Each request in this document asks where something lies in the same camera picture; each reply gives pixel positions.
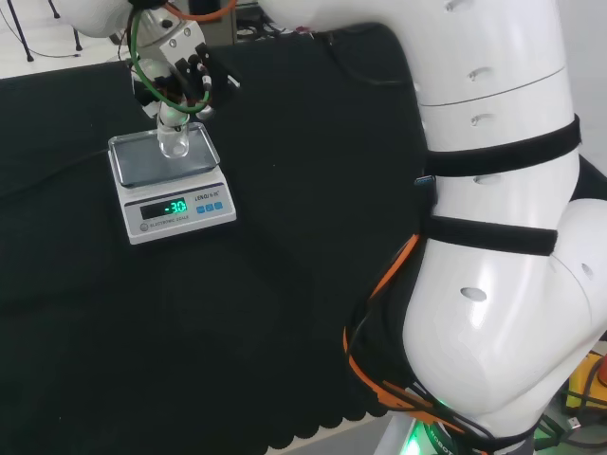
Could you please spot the black tripod legs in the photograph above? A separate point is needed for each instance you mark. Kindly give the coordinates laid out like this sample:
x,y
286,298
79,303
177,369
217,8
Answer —
x,y
23,40

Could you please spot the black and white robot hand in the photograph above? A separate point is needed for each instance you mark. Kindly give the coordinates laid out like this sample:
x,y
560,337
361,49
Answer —
x,y
185,45

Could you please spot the blue USB plug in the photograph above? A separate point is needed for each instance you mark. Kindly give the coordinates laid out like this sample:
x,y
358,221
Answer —
x,y
425,180

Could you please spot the black bench cloth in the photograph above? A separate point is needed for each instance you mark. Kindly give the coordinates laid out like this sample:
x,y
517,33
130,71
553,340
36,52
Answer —
x,y
189,332

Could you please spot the white electronic balance steel pan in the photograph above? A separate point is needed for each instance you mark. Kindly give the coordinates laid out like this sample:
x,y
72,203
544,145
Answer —
x,y
180,227

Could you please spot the small clear glass beaker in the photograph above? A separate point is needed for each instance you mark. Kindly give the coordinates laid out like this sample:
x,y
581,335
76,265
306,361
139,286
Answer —
x,y
173,150

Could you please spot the yellow stop button box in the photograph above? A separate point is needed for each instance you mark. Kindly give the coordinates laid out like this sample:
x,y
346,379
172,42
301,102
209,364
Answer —
x,y
576,395

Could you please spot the silver USB plug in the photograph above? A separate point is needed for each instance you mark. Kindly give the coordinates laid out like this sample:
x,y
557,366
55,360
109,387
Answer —
x,y
574,423

